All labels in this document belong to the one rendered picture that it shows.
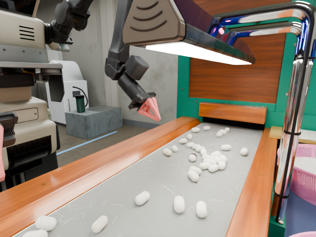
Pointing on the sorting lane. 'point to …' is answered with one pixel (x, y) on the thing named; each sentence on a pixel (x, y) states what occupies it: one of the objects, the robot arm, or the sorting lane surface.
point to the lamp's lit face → (181, 49)
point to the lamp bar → (181, 28)
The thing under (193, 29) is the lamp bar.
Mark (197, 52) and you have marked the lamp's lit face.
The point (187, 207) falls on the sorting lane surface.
